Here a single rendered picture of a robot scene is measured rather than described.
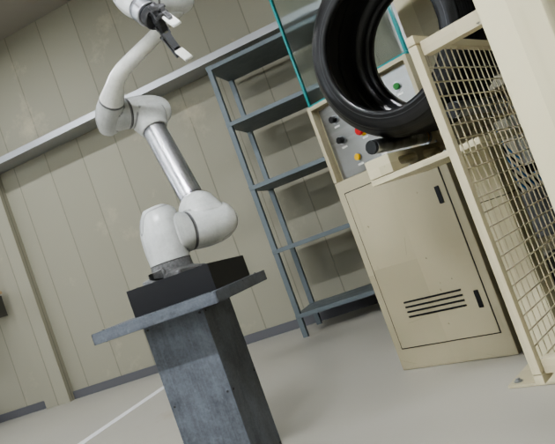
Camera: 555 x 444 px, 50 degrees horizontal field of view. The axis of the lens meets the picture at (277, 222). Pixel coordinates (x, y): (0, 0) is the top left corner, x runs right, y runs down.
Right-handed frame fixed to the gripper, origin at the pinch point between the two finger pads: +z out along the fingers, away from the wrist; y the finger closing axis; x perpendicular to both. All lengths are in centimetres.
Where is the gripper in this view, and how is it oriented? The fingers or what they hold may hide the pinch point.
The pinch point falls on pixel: (181, 40)
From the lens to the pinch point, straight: 203.3
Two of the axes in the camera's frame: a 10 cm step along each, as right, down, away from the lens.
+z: 6.2, 5.9, -5.2
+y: 1.6, 5.6, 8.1
